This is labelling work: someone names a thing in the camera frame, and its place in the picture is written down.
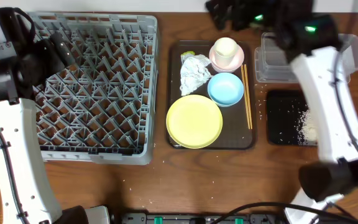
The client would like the yellow plastic plate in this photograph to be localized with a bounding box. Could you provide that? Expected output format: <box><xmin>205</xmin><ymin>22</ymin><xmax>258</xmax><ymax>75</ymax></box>
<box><xmin>166</xmin><ymin>95</ymin><xmax>223</xmax><ymax>149</ymax></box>

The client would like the light blue plastic bowl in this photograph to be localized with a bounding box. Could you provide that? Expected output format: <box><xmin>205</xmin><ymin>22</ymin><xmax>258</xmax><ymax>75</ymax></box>
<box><xmin>207</xmin><ymin>73</ymin><xmax>244</xmax><ymax>107</ymax></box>

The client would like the black food waste tray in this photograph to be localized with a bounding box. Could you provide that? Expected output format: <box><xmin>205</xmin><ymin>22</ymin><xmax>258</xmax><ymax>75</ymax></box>
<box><xmin>266</xmin><ymin>90</ymin><xmax>309</xmax><ymax>146</ymax></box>

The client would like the left wooden chopstick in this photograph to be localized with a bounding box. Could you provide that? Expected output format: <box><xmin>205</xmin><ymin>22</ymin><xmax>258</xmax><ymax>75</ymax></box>
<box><xmin>241</xmin><ymin>65</ymin><xmax>249</xmax><ymax>128</ymax></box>

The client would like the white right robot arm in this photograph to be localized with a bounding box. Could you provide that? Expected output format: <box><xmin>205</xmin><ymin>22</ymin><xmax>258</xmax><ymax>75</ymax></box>
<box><xmin>205</xmin><ymin>0</ymin><xmax>358</xmax><ymax>223</ymax></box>

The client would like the pile of white rice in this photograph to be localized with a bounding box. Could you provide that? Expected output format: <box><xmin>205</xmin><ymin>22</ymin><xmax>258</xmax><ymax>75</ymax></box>
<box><xmin>296</xmin><ymin>109</ymin><xmax>318</xmax><ymax>146</ymax></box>

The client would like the grey plastic dish rack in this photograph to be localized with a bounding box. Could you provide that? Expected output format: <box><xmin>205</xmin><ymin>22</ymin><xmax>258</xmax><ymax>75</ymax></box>
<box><xmin>30</xmin><ymin>12</ymin><xmax>160</xmax><ymax>166</ymax></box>

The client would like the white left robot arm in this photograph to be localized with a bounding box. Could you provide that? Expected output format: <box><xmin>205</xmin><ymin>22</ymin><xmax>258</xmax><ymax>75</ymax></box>
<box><xmin>0</xmin><ymin>7</ymin><xmax>75</xmax><ymax>223</ymax></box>

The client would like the clear plastic waste bin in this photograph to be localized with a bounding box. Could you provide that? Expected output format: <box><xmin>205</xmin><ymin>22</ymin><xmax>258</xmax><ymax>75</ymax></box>
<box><xmin>254</xmin><ymin>32</ymin><xmax>358</xmax><ymax>83</ymax></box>

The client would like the pink plastic bowl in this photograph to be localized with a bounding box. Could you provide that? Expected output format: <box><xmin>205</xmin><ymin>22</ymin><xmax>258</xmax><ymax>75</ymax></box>
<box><xmin>209</xmin><ymin>44</ymin><xmax>244</xmax><ymax>73</ymax></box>

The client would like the white paper napkin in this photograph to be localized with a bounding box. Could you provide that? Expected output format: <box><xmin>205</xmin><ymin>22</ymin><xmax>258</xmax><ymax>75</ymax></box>
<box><xmin>180</xmin><ymin>54</ymin><xmax>212</xmax><ymax>96</ymax></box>

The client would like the black power cable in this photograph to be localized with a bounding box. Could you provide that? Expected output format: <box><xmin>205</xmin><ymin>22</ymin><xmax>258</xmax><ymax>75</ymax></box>
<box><xmin>208</xmin><ymin>201</ymin><xmax>358</xmax><ymax>224</ymax></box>

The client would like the right wooden chopstick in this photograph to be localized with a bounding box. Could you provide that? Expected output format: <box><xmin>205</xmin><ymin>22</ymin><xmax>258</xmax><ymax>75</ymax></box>
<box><xmin>243</xmin><ymin>64</ymin><xmax>253</xmax><ymax>129</ymax></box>

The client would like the green yellow snack wrapper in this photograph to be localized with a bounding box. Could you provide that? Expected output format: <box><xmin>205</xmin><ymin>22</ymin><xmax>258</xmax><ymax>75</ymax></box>
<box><xmin>181</xmin><ymin>51</ymin><xmax>195</xmax><ymax>57</ymax></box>

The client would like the dark brown serving tray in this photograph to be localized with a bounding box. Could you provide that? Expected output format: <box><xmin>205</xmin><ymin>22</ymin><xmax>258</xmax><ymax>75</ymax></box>
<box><xmin>167</xmin><ymin>40</ymin><xmax>257</xmax><ymax>150</ymax></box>

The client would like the wooden chopstick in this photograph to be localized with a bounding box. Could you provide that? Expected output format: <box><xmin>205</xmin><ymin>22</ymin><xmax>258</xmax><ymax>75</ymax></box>
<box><xmin>243</xmin><ymin>64</ymin><xmax>253</xmax><ymax>129</ymax></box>
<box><xmin>241</xmin><ymin>65</ymin><xmax>249</xmax><ymax>128</ymax></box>

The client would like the cream plastic cup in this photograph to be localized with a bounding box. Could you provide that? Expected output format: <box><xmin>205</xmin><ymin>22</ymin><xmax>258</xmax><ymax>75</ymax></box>
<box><xmin>213</xmin><ymin>37</ymin><xmax>238</xmax><ymax>67</ymax></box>

